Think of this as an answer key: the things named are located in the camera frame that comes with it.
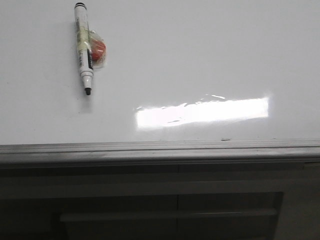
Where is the red round magnet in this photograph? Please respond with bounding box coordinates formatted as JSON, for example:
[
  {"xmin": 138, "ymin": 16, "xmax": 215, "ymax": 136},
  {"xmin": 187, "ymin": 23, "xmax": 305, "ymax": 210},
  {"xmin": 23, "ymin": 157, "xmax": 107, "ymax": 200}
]
[{"xmin": 90, "ymin": 39, "xmax": 106, "ymax": 62}]

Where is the grey cabinet with louvres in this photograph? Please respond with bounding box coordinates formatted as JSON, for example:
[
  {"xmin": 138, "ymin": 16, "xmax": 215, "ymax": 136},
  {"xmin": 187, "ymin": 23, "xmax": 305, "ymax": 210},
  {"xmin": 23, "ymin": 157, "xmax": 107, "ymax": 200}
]
[{"xmin": 0, "ymin": 162, "xmax": 320, "ymax": 240}]

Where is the white whiteboard marker pen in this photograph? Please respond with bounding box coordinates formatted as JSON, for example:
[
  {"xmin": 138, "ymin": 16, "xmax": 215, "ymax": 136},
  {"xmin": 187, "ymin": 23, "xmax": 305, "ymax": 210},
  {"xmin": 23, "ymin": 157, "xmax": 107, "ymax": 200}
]
[{"xmin": 74, "ymin": 2, "xmax": 94, "ymax": 96}]

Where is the white whiteboard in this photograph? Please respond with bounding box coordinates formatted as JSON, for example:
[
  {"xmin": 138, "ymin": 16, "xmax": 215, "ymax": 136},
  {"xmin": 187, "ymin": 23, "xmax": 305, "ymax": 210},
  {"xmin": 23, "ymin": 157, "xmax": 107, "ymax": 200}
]
[{"xmin": 0, "ymin": 0, "xmax": 320, "ymax": 145}]

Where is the grey aluminium whiteboard frame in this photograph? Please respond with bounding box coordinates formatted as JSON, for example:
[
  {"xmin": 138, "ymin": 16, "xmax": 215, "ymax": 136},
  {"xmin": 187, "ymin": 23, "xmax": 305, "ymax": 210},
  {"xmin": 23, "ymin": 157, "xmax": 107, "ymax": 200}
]
[{"xmin": 0, "ymin": 139, "xmax": 320, "ymax": 168}]

